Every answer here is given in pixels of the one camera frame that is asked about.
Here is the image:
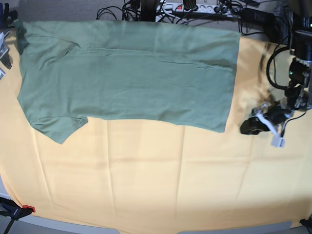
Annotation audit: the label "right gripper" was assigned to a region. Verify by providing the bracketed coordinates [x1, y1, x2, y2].
[0, 30, 12, 70]

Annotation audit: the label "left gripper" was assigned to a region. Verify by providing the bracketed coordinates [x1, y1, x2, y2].
[240, 102, 294, 148]

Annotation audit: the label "green T-shirt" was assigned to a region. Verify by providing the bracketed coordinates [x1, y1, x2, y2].
[15, 20, 240, 144]

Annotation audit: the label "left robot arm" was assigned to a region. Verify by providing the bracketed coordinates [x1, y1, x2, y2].
[240, 0, 312, 148]

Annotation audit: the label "blue black device top-left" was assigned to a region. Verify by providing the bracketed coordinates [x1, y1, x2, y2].
[0, 3, 18, 30]

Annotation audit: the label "black power adapter brick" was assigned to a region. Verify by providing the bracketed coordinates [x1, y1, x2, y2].
[240, 8, 275, 26]

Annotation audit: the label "black clamp right corner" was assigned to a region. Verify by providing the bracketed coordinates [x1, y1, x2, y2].
[299, 216, 312, 229]

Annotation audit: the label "yellow table cloth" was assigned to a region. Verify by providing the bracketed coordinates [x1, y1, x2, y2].
[0, 33, 312, 234]

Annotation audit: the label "white power strip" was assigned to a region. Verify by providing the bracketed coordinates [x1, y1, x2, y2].
[160, 2, 219, 14]

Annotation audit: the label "red-tipped bar clamp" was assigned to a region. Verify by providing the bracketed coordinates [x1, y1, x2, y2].
[0, 197, 36, 234]

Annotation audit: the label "tangled black floor cables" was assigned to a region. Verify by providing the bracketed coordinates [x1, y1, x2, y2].
[94, 0, 286, 44]

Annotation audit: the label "black centre stand post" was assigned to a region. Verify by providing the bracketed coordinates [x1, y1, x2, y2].
[139, 0, 158, 22]

